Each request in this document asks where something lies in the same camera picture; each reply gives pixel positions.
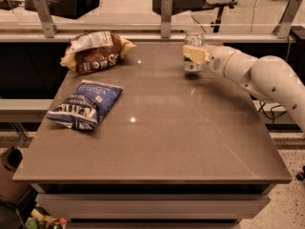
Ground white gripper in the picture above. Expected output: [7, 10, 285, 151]
[183, 45, 239, 77]

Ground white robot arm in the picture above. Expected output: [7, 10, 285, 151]
[183, 45, 305, 133]

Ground brown chip bag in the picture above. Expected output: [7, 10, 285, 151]
[60, 31, 136, 74]

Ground blue chip bag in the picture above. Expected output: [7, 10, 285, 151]
[47, 80, 124, 131]

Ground dark bin at left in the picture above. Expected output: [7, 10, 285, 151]
[0, 147, 31, 207]

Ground colourful items on floor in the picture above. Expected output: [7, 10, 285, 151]
[23, 208, 67, 229]

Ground right metal bracket post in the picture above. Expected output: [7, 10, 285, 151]
[274, 0, 303, 39]

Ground black cable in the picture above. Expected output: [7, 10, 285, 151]
[257, 100, 287, 121]

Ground left metal bracket post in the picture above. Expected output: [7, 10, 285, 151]
[31, 0, 57, 38]

